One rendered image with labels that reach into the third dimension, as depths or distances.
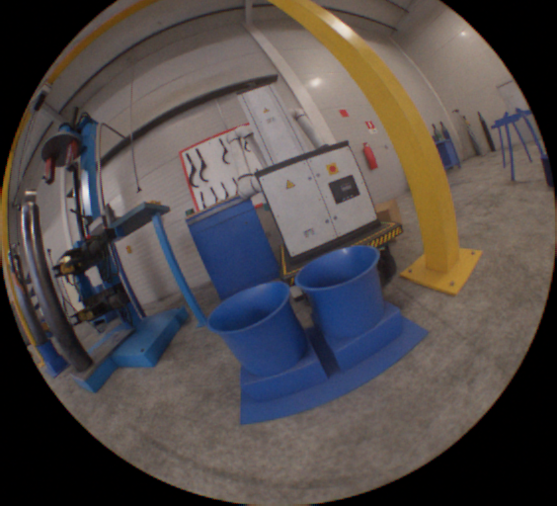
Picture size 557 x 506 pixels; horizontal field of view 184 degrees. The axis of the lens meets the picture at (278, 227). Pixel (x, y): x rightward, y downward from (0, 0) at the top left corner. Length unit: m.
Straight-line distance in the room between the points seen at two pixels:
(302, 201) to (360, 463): 1.04
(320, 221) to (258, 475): 1.07
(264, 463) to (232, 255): 1.63
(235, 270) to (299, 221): 1.08
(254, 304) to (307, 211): 0.51
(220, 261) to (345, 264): 1.33
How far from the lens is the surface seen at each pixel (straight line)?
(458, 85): 9.37
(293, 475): 0.63
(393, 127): 0.94
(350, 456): 0.60
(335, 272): 0.73
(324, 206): 0.90
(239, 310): 0.71
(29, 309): 3.02
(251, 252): 1.73
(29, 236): 1.83
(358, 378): 0.67
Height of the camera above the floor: 0.59
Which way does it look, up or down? 4 degrees down
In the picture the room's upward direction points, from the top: 22 degrees counter-clockwise
